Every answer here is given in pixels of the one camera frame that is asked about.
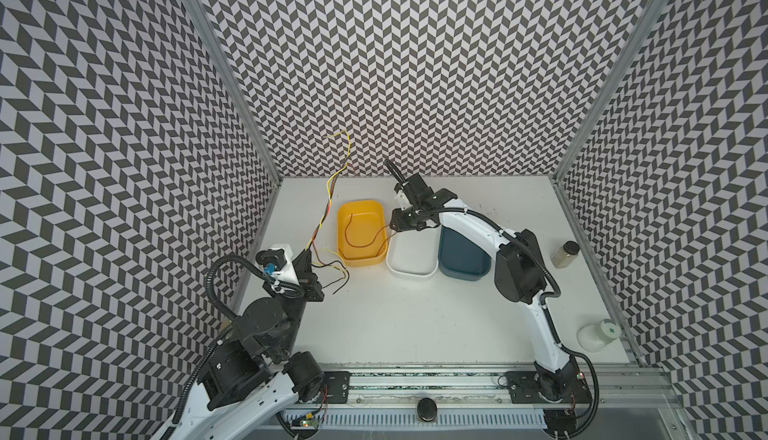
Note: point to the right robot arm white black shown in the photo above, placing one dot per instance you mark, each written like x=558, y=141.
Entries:
x=520, y=273

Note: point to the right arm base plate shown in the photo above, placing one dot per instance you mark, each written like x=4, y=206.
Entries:
x=523, y=388

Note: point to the yellow plastic bin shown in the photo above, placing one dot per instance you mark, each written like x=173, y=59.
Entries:
x=362, y=233

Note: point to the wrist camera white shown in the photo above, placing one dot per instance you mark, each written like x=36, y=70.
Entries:
x=276, y=262
x=406, y=194

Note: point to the black round knob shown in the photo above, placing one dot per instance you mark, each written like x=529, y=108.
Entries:
x=427, y=410

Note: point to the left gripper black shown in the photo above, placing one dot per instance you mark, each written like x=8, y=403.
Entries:
x=307, y=278

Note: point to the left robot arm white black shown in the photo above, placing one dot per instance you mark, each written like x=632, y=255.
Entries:
x=250, y=373

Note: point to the teal plastic bin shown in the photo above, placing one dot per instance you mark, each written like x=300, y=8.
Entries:
x=459, y=258

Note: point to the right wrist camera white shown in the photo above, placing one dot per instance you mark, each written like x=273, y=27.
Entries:
x=406, y=194

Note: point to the aluminium front rail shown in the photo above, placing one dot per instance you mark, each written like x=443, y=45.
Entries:
x=483, y=386

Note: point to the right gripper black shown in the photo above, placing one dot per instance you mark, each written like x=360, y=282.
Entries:
x=409, y=191

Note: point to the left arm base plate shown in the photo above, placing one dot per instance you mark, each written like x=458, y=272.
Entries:
x=334, y=388

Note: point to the white plastic bin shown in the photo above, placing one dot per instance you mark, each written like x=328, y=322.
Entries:
x=413, y=255

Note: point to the small green circuit board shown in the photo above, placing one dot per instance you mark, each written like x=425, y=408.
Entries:
x=306, y=421

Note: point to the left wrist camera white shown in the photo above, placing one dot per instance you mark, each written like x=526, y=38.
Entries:
x=276, y=262

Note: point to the right small jar black lid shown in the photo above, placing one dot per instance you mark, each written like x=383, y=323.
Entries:
x=565, y=254

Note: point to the white lidded jar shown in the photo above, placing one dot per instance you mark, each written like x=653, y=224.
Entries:
x=594, y=337

